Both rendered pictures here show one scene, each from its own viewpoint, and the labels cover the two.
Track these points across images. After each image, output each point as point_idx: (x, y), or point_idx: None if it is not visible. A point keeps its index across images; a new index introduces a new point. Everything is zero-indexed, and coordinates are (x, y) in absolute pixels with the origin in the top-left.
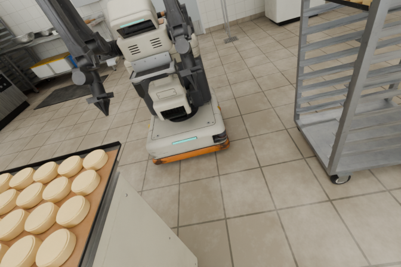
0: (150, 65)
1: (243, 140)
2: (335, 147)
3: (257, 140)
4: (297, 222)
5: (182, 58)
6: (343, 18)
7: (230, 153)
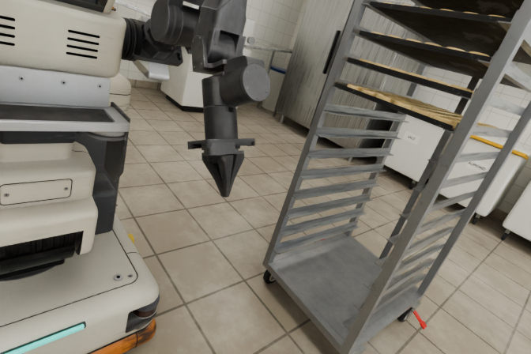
0: (32, 96)
1: (175, 314)
2: (368, 308)
3: (203, 310)
4: None
5: (217, 111)
6: (348, 129)
7: (150, 353)
